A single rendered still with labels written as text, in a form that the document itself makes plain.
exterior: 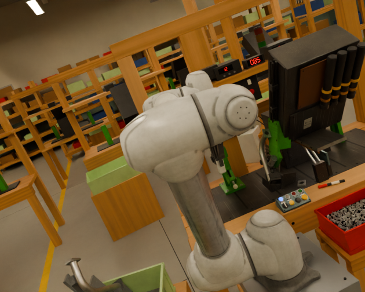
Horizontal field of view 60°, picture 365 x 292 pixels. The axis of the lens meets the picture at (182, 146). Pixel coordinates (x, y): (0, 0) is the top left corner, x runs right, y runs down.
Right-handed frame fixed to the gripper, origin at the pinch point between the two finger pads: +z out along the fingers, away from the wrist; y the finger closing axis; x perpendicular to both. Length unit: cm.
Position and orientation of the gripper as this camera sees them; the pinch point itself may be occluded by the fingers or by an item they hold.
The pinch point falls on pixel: (221, 165)
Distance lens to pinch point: 139.4
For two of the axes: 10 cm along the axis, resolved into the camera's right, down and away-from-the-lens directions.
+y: 3.6, 2.0, -9.1
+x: 8.9, -3.6, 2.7
